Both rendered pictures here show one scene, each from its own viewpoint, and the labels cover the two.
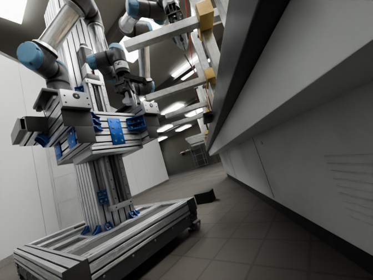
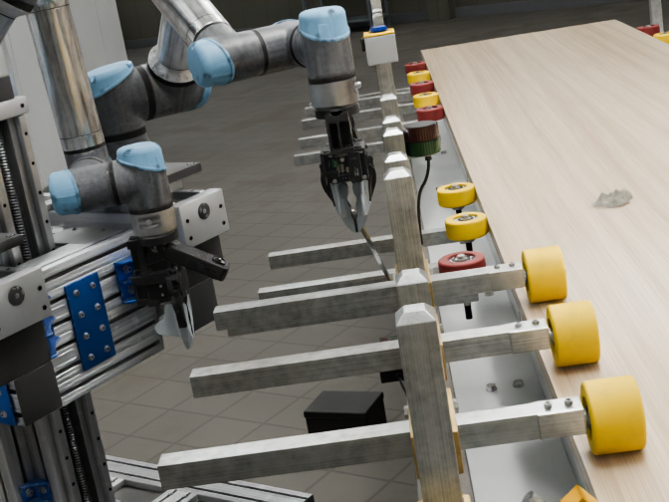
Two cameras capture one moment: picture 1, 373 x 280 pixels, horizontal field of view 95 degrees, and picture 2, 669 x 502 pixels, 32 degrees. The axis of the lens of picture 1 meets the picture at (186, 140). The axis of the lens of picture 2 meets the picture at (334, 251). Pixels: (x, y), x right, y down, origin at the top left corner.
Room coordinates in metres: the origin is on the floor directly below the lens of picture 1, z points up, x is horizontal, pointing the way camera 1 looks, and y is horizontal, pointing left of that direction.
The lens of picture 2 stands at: (-1.12, -0.09, 1.50)
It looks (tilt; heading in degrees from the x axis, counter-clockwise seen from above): 16 degrees down; 0
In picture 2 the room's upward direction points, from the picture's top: 10 degrees counter-clockwise
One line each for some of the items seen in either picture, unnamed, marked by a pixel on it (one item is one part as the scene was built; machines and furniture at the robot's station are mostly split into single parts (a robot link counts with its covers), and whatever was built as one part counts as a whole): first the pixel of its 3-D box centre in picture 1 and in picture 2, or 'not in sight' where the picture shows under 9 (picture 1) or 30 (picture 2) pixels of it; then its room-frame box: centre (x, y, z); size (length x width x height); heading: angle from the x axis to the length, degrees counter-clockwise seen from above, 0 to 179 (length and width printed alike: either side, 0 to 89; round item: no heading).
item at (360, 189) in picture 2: (185, 38); (361, 206); (0.73, -0.13, 1.04); 0.06 x 0.03 x 0.09; 176
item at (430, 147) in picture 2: not in sight; (422, 145); (0.83, -0.25, 1.10); 0.06 x 0.06 x 0.02
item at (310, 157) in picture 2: (200, 134); (367, 149); (2.30, -0.21, 0.81); 0.44 x 0.03 x 0.04; 86
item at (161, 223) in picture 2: (121, 68); (153, 222); (0.82, 0.22, 1.05); 0.08 x 0.08 x 0.05
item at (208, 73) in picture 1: (210, 79); not in sight; (0.81, -0.21, 0.85); 0.14 x 0.06 x 0.05; 176
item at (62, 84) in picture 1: (60, 92); not in sight; (0.92, 0.63, 1.09); 0.15 x 0.15 x 0.10
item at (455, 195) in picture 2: not in sight; (458, 211); (1.29, -0.34, 0.85); 0.08 x 0.08 x 0.11
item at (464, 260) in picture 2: not in sight; (465, 287); (0.79, -0.29, 0.85); 0.08 x 0.08 x 0.11
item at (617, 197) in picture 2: not in sight; (614, 195); (1.00, -0.61, 0.91); 0.09 x 0.07 x 0.02; 121
